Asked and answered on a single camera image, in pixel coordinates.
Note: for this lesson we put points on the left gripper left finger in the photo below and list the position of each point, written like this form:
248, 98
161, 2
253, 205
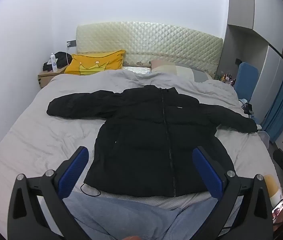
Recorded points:
26, 219

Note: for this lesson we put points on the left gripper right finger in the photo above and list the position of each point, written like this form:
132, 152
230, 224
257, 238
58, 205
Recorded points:
254, 218

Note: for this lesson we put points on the black puffer jacket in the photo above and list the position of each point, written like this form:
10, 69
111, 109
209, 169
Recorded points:
144, 148

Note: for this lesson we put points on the smartphone with lit screen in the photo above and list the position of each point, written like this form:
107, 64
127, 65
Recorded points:
277, 210

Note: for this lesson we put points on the blue jeans legs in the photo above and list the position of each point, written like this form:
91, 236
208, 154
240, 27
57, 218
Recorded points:
108, 218

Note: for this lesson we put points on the blue chair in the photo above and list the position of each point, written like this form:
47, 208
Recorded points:
246, 80

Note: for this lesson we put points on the small bottles on desk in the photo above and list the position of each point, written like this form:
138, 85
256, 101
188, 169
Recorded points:
225, 78

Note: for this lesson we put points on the beige grey pillow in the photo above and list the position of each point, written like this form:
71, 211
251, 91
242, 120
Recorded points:
192, 74

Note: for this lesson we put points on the cardboard box nightstand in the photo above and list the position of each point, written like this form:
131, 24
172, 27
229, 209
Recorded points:
45, 76

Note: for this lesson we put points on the white spray bottle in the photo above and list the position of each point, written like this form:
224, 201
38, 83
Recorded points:
53, 63

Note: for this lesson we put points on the yellow crown pillow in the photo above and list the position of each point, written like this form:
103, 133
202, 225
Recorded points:
94, 63

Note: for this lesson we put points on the black bag on nightstand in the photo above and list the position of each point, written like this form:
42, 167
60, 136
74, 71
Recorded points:
62, 59

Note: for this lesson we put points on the cream quilted headboard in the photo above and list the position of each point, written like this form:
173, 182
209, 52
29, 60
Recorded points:
146, 41

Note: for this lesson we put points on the grey wall cabinet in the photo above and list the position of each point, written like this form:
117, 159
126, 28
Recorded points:
254, 35

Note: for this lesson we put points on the wall power socket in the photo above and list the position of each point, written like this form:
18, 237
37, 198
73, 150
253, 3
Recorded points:
71, 43

